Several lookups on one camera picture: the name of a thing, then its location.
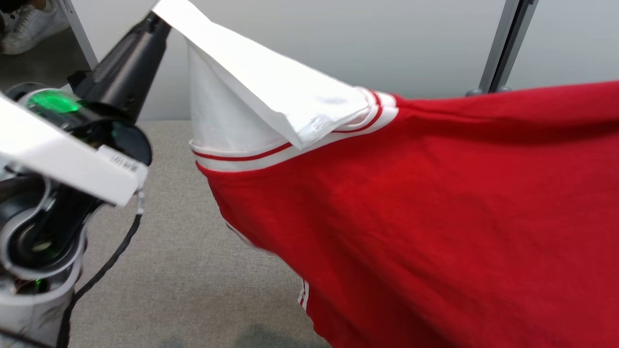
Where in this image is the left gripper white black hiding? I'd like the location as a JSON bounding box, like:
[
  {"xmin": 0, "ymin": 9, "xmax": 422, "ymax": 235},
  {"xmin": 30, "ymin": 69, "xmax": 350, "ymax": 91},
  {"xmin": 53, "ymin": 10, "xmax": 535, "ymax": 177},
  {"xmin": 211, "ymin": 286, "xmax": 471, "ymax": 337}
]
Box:
[{"xmin": 0, "ymin": 12, "xmax": 172, "ymax": 208}]

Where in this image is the red white jersey shirt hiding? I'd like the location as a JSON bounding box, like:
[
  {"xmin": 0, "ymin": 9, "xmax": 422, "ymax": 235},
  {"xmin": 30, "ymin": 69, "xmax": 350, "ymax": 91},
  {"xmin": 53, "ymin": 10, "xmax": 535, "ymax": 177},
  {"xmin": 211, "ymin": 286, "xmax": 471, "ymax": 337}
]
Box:
[{"xmin": 152, "ymin": 0, "xmax": 619, "ymax": 348}]

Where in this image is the white sneaker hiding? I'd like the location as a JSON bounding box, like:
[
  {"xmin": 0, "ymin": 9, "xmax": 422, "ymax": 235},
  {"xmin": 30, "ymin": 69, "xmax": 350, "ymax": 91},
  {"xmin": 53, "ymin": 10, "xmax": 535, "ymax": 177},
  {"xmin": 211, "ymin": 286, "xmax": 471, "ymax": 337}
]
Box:
[{"xmin": 0, "ymin": 0, "xmax": 71, "ymax": 55}]

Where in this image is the grey partition post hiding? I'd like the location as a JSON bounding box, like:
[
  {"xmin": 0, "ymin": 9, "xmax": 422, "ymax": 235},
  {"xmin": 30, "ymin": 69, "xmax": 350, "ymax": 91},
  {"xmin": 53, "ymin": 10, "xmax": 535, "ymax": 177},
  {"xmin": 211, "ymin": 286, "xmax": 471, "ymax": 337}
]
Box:
[
  {"xmin": 467, "ymin": 0, "xmax": 523, "ymax": 96},
  {"xmin": 493, "ymin": 0, "xmax": 540, "ymax": 93},
  {"xmin": 58, "ymin": 0, "xmax": 100, "ymax": 71}
]

